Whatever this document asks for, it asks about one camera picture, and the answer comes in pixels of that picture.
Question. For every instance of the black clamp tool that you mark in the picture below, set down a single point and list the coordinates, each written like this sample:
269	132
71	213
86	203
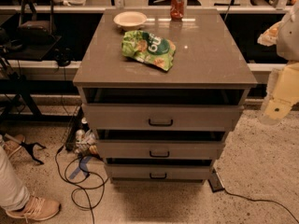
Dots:
30	150

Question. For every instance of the tan sneaker rear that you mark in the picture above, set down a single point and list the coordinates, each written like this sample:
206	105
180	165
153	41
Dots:
12	147

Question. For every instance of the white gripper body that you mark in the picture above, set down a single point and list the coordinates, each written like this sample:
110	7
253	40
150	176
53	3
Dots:
290	39

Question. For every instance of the grey bottom drawer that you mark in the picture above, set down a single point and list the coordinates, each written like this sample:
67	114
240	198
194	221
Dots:
156	172

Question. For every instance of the grey drawer cabinet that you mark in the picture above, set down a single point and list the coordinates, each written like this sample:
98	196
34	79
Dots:
208	69

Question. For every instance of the tan sneaker front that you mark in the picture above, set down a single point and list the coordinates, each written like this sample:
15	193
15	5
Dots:
37	209

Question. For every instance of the green chip bag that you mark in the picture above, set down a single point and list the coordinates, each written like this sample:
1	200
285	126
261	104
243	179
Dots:
148	48

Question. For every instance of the black bag with handle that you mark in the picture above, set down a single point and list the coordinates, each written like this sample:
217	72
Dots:
35	31

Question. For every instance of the grey drawer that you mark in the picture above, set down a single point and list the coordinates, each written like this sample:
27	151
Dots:
156	172
160	150
162	117

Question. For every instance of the red soda can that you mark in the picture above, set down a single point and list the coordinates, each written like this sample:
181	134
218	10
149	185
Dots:
177	10

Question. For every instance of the grey top drawer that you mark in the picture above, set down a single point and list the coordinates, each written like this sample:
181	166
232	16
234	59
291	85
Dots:
162	117

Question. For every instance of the tan sneaker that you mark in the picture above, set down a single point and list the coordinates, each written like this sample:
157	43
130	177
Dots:
37	209
12	147

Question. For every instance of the white bowl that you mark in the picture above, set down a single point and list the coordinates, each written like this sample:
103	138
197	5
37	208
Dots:
130	20

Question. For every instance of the grey middle drawer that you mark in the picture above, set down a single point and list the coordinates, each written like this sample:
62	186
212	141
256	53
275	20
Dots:
160	150

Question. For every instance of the black headphones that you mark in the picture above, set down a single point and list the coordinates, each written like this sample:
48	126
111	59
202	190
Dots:
63	57

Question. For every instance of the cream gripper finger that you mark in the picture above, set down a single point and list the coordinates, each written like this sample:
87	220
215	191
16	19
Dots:
274	111

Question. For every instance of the black power adapter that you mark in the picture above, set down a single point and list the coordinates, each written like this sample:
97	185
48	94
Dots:
215	182

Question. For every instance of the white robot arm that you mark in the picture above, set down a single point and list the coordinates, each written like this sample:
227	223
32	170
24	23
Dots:
285	36

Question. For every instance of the light trouser leg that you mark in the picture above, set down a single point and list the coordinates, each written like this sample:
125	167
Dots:
14	195

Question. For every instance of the pile of bottles trash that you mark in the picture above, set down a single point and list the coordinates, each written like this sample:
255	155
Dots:
85	141

